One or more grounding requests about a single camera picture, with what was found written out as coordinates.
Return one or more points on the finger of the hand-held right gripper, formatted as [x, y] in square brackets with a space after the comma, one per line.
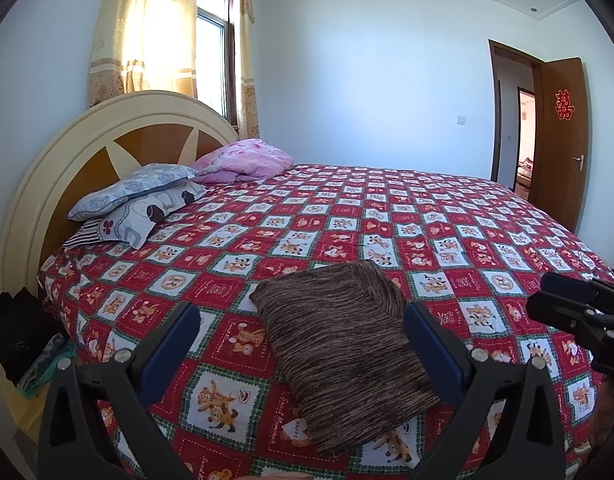
[567, 287]
[557, 312]

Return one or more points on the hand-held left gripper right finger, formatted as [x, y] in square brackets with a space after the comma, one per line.
[432, 350]

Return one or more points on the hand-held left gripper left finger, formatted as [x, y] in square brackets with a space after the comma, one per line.
[169, 342]

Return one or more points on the brown knit sweater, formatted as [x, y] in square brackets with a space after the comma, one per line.
[342, 350]

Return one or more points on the folded teal clothes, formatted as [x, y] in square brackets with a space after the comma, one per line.
[44, 370]

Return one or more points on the grey patterned pillow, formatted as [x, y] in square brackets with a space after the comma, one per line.
[137, 220]

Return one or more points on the brown wooden door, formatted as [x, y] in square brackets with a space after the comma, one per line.
[557, 160]

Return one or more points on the striped cloth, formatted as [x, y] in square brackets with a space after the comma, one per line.
[87, 235]

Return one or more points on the black cloth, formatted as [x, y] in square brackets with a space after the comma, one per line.
[17, 330]

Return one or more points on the cream nightstand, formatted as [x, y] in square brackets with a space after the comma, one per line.
[27, 410]

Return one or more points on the blue floral pillow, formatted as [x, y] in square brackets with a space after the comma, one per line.
[127, 190]

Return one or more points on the red checkered printed blanket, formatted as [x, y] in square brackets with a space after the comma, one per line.
[337, 220]

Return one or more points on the red paper door decoration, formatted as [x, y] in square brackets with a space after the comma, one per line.
[564, 105]

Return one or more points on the cream and wood headboard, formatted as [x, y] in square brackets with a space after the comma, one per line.
[37, 200]

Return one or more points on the pink quilt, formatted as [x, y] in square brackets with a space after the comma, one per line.
[247, 160]

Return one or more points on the window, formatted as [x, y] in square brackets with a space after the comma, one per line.
[212, 50]

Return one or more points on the wide yellow curtain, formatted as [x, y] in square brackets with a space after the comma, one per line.
[142, 35]

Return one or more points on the dark door frame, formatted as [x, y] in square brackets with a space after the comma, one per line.
[494, 110]

